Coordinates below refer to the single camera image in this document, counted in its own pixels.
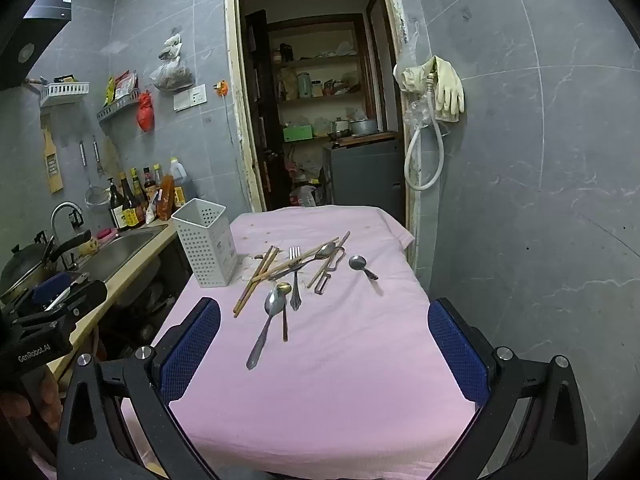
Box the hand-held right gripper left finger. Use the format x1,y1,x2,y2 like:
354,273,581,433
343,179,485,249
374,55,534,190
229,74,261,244
56,296,222,480

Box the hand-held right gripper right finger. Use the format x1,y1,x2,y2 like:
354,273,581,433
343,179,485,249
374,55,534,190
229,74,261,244
427,297,590,480

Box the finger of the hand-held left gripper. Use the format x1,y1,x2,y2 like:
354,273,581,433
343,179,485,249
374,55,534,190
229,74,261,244
17,280,109,330
31,271,90,307

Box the wooden chopstick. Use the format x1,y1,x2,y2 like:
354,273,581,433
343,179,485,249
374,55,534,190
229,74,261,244
238,247,280,315
233,246,275,318
251,237,341,281

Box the large steel spoon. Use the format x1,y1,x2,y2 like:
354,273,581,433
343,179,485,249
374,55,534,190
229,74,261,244
245,287,287,371

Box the white perforated utensil holder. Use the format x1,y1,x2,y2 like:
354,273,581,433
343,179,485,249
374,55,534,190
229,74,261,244
171,198,239,288

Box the brass-coloured spoon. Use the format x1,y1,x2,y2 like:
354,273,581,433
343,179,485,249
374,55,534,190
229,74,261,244
276,282,293,343

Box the steel fork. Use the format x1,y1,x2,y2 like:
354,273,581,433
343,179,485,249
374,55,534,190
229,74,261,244
288,246,303,312

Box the small round steel spoon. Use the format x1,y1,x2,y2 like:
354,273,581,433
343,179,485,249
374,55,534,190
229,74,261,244
348,255,380,281

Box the steel peeler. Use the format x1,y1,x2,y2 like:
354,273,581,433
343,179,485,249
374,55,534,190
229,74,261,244
315,246,347,295

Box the wooden cutting board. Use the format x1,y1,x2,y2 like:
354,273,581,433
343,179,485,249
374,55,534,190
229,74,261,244
330,131,401,143
307,231,351,288

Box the person's left hand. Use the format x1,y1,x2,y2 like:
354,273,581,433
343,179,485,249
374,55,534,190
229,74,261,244
0,364,66,432

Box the beige kitchen counter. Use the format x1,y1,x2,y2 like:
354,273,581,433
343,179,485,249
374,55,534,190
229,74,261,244
50,220,181,376

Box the steel sink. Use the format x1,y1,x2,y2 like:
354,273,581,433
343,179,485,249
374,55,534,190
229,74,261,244
75,224,170,283

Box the chrome faucet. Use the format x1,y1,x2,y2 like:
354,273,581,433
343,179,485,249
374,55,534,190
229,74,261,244
50,201,85,261

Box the dark pump bottle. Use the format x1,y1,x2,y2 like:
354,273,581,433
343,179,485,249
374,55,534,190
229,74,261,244
108,176,128,231

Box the hanging mesh strainer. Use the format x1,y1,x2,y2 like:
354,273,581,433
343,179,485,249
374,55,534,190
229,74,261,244
79,141,112,209

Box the tall dark sauce bottle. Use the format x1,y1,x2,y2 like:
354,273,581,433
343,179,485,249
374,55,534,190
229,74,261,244
120,172,141,228

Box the pink floral tablecloth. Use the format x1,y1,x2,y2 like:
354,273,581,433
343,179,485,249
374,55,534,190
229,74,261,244
120,205,501,480

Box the yellow-capped sauce bottle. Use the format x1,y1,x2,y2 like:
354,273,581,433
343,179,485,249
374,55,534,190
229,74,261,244
131,167,148,221

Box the wooden grater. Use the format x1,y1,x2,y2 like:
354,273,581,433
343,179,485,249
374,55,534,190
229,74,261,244
41,115,65,195

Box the orange spice packet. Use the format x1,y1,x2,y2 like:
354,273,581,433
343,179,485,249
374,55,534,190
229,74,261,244
156,175,176,222

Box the red-labelled sauce bottle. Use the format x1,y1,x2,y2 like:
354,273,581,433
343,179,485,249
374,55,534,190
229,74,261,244
142,166,160,206

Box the cooking oil jug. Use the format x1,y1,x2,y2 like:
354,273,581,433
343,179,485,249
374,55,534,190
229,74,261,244
167,157,193,208

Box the red plastic bag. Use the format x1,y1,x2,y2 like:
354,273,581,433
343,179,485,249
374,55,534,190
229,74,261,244
136,91,155,133

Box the grey cabinet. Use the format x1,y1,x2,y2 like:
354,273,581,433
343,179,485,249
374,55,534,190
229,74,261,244
322,139,407,221

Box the red snack packet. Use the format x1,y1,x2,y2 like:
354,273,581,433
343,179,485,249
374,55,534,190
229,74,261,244
114,71,138,102

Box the clear plastic bag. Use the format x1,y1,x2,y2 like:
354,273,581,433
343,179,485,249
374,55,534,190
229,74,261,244
404,100,441,133

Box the clear bag of dried goods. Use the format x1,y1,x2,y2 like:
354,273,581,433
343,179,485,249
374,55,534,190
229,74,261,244
149,32,195,92

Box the black range hood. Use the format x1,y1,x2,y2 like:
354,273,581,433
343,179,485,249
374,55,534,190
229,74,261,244
0,0,73,91

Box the dark wooden door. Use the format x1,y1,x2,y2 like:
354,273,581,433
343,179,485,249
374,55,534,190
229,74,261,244
244,9,281,208

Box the cream rubber gloves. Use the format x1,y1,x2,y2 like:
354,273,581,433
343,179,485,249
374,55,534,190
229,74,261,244
394,55,466,123

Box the wooden pantry shelf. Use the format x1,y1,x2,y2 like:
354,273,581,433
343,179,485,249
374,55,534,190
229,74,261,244
267,15,373,141

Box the black-handled wok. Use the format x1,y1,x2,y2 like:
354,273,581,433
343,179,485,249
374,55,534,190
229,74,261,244
0,230,93,306

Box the white hose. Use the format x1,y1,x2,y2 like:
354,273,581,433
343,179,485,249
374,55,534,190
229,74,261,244
404,72,446,192

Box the grey wall rack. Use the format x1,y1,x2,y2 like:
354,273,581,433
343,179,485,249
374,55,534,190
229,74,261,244
97,89,142,126

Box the white wall basket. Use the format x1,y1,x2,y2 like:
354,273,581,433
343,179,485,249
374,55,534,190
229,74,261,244
40,81,90,107

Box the wall switch socket panel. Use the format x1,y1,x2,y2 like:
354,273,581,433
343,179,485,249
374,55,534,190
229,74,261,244
173,85,208,112

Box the wooden door frame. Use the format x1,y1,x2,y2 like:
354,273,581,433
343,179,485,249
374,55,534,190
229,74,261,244
223,0,426,271

